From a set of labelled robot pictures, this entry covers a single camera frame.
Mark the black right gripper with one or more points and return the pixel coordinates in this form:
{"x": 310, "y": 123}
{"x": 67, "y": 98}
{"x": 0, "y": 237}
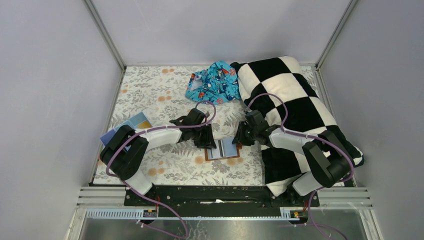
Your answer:
{"x": 239, "y": 138}

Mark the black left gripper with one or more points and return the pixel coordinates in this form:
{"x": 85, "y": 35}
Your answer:
{"x": 208, "y": 142}

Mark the brown leather card holder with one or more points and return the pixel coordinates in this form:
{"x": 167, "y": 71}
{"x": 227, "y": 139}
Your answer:
{"x": 225, "y": 149}

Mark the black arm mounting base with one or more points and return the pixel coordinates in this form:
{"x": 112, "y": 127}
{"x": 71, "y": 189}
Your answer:
{"x": 227, "y": 201}

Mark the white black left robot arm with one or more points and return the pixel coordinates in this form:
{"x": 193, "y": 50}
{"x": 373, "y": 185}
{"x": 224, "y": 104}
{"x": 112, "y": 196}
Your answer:
{"x": 124, "y": 152}

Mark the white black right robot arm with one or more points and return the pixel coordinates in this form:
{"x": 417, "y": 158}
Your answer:
{"x": 326, "y": 157}

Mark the blue patterned cloth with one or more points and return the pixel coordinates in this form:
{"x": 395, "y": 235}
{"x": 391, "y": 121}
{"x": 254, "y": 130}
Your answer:
{"x": 217, "y": 84}

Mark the black white checkered pillow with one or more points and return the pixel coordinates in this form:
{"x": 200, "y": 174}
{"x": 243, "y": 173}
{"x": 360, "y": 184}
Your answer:
{"x": 277, "y": 88}

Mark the blue plastic organizer box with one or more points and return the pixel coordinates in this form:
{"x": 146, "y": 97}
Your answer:
{"x": 138, "y": 121}

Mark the aluminium frame rail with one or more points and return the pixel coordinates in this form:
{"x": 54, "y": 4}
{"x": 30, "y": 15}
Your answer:
{"x": 119, "y": 202}

